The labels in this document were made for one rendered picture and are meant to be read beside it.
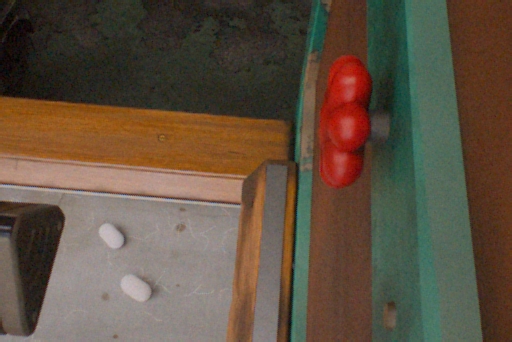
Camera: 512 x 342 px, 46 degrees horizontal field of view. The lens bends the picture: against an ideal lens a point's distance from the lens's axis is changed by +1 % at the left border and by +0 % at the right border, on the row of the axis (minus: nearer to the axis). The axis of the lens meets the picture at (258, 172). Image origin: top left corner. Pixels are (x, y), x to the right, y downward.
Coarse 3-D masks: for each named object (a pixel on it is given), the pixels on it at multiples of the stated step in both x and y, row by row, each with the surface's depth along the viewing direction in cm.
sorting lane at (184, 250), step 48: (0, 192) 73; (48, 192) 73; (96, 240) 70; (144, 240) 71; (192, 240) 71; (48, 288) 67; (96, 288) 67; (192, 288) 68; (0, 336) 64; (48, 336) 65; (96, 336) 65; (144, 336) 65; (192, 336) 65
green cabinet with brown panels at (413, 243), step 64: (320, 0) 56; (384, 0) 21; (448, 0) 18; (320, 64) 62; (384, 64) 20; (448, 64) 17; (448, 128) 15; (320, 192) 51; (384, 192) 18; (448, 192) 14; (320, 256) 46; (384, 256) 18; (448, 256) 14; (320, 320) 43; (384, 320) 16; (448, 320) 13
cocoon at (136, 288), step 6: (126, 276) 66; (132, 276) 66; (126, 282) 66; (132, 282) 66; (138, 282) 66; (144, 282) 66; (126, 288) 66; (132, 288) 66; (138, 288) 66; (144, 288) 66; (150, 288) 66; (132, 294) 66; (138, 294) 65; (144, 294) 65; (150, 294) 66; (138, 300) 66
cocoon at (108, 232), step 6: (102, 228) 69; (108, 228) 69; (114, 228) 69; (102, 234) 69; (108, 234) 69; (114, 234) 69; (120, 234) 69; (108, 240) 69; (114, 240) 68; (120, 240) 69; (114, 246) 69; (120, 246) 69
